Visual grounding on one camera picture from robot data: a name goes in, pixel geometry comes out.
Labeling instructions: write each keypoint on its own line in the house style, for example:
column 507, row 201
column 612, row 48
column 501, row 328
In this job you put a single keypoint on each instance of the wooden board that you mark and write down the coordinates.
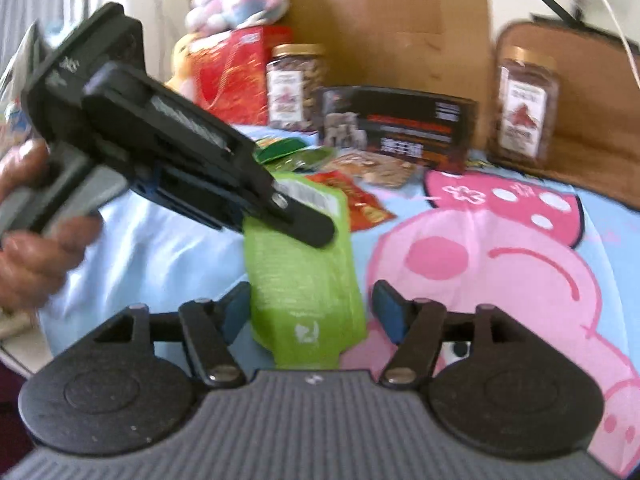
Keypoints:
column 380, row 20

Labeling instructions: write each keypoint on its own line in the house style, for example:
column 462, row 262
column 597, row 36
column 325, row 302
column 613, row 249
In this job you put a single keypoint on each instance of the red gift bag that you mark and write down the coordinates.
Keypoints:
column 230, row 75

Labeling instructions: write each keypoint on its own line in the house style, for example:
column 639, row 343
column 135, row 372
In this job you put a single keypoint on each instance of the pink plush toy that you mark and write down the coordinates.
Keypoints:
column 240, row 0

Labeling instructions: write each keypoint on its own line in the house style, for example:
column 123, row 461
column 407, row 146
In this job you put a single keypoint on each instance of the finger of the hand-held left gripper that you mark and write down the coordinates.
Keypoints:
column 307, row 227

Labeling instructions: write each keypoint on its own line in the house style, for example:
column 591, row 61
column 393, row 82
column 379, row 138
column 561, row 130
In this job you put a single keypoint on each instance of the person's left hand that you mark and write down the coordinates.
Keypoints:
column 40, row 265

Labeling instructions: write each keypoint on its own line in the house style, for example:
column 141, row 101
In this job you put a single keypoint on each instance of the brown mat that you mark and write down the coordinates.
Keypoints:
column 595, row 110

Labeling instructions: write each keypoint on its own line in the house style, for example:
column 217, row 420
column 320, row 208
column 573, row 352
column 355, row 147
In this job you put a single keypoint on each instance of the printed blanket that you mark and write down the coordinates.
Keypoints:
column 500, row 260

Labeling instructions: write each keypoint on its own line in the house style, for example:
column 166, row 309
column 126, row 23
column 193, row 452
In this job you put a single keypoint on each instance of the clear peanut packet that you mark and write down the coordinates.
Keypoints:
column 380, row 167

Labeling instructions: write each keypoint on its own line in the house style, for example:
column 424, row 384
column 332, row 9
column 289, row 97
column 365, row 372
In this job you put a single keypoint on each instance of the pecan nut jar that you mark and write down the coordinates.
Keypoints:
column 525, row 110

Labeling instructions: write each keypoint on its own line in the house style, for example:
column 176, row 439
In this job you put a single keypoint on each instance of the light green packet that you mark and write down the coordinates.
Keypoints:
column 310, row 157

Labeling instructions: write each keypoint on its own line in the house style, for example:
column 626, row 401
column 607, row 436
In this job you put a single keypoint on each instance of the black cardboard box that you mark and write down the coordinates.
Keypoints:
column 400, row 125

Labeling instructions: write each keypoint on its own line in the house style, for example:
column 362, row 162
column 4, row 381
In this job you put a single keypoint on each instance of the cashew nut jar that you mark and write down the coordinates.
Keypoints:
column 295, row 90

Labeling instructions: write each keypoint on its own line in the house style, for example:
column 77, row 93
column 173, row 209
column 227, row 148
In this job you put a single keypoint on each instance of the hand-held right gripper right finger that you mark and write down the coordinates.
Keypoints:
column 390, row 312

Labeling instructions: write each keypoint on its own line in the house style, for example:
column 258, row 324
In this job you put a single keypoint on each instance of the red snack packet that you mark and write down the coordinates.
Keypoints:
column 365, row 210

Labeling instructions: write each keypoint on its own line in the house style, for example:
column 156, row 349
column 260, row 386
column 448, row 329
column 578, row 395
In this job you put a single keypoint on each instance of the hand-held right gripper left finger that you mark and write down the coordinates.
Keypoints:
column 235, row 312

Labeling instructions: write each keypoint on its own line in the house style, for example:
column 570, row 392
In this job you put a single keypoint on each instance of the green snack packet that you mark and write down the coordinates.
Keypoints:
column 302, row 290

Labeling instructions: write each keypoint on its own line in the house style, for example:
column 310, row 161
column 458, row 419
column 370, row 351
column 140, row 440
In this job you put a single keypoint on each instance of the dark green packet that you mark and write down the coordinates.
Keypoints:
column 281, row 147

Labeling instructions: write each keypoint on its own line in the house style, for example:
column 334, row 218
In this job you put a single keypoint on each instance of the yellow plush toy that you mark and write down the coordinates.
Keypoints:
column 181, row 67

